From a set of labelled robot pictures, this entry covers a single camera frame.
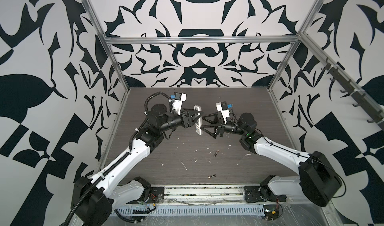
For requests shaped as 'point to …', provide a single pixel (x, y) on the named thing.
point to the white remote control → (199, 128)
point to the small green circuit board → (271, 211)
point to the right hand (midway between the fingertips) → (204, 124)
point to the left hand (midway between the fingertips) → (201, 109)
